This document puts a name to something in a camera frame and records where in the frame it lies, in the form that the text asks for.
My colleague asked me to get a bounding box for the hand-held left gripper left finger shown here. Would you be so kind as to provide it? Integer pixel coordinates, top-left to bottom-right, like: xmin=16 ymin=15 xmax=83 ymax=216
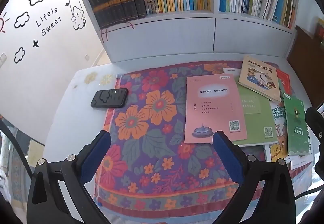
xmin=26 ymin=130 xmax=112 ymax=224

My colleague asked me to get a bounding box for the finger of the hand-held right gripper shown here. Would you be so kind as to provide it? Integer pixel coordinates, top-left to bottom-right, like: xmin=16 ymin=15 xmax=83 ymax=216
xmin=305 ymin=106 xmax=324 ymax=150

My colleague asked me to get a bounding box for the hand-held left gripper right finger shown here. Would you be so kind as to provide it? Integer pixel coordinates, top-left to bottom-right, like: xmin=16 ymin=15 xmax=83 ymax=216
xmin=213 ymin=130 xmax=296 ymax=224

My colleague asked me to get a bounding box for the dark green paperback book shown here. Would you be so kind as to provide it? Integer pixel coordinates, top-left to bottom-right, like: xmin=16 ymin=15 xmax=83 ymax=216
xmin=282 ymin=92 xmax=310 ymax=156

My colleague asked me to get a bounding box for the teal cartoon book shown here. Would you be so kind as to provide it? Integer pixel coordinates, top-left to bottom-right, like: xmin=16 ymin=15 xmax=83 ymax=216
xmin=263 ymin=100 xmax=289 ymax=162

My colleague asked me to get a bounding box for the pink booklet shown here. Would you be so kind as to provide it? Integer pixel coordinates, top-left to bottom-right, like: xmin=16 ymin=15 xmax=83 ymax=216
xmin=184 ymin=74 xmax=248 ymax=144

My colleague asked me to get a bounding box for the light green booklet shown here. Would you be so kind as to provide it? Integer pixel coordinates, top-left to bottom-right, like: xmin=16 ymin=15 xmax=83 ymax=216
xmin=231 ymin=76 xmax=279 ymax=146

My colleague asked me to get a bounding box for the red book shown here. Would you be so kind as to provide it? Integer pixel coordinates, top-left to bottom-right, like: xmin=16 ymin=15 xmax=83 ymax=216
xmin=275 ymin=68 xmax=291 ymax=94

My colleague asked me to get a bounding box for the floral blanket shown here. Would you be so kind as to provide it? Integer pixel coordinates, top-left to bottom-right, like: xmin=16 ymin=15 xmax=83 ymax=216
xmin=92 ymin=60 xmax=314 ymax=217

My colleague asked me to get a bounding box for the black smartphone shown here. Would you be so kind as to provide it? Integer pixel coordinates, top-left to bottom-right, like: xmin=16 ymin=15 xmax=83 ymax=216
xmin=90 ymin=88 xmax=129 ymax=108

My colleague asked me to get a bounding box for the yellow illustrated book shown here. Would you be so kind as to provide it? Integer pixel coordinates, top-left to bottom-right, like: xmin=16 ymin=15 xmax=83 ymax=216
xmin=238 ymin=55 xmax=282 ymax=103

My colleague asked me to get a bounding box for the brown wooden cabinet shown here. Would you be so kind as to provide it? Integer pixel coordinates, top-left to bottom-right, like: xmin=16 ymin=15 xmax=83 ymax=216
xmin=287 ymin=25 xmax=324 ymax=103

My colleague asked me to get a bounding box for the white booklet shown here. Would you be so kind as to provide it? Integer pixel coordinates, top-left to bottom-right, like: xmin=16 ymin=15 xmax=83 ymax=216
xmin=223 ymin=67 xmax=242 ymax=79

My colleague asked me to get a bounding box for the yellow red ornament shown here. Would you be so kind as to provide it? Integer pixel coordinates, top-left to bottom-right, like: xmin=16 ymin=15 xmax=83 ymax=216
xmin=314 ymin=18 xmax=324 ymax=45

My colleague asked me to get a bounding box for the white bookshelf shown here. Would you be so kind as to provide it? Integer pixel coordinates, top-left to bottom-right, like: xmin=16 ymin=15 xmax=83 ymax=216
xmin=69 ymin=0 xmax=300 ymax=64

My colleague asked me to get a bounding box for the black cable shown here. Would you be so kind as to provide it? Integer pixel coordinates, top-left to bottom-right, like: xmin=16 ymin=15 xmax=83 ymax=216
xmin=294 ymin=181 xmax=324 ymax=200
xmin=0 ymin=114 xmax=34 ymax=179

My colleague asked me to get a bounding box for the red sun wall decal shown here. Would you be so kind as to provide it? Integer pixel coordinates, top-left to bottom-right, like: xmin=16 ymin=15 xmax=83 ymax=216
xmin=0 ymin=12 xmax=11 ymax=35

